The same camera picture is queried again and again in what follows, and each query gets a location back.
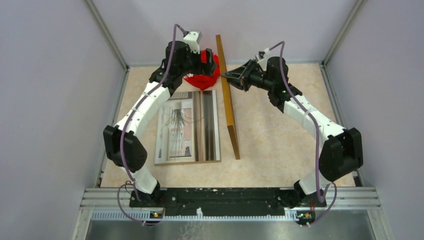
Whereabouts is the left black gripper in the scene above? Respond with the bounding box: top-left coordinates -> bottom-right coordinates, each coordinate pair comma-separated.
178,45 -> 217,77

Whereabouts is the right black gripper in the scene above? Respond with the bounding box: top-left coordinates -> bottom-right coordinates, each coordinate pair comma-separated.
222,59 -> 275,92

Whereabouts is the wooden picture frame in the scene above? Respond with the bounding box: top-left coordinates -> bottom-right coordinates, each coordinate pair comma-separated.
215,34 -> 241,160

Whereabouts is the photo with glass sheet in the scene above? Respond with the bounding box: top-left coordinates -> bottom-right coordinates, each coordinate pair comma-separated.
154,90 -> 221,166

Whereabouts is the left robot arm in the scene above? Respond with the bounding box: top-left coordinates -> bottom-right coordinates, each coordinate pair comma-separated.
103,40 -> 218,207

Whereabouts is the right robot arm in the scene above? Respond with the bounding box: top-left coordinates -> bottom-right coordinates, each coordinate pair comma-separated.
221,56 -> 364,208

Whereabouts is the red crumpled cloth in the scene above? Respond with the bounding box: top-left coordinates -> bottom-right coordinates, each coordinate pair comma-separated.
182,53 -> 221,91

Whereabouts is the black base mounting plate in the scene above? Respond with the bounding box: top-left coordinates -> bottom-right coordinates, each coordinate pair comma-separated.
129,187 -> 327,217

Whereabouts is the right controller board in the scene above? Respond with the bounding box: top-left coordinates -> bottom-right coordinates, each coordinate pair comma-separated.
296,211 -> 316,222

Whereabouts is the controller board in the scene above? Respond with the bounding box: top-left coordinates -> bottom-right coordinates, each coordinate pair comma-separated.
296,211 -> 316,222
149,211 -> 164,219

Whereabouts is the left controller board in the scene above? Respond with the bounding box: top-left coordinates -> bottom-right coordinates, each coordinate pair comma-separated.
149,211 -> 164,219

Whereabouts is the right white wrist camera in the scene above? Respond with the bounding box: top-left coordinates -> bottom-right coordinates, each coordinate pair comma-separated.
255,48 -> 271,71

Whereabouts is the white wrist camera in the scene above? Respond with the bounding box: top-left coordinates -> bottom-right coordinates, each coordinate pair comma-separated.
255,48 -> 271,71
182,31 -> 202,54

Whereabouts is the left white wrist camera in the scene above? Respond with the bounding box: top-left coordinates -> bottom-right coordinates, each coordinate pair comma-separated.
182,31 -> 202,54

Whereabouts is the aluminium rail front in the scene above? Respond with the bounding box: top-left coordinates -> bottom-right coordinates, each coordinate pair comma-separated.
80,187 -> 382,222

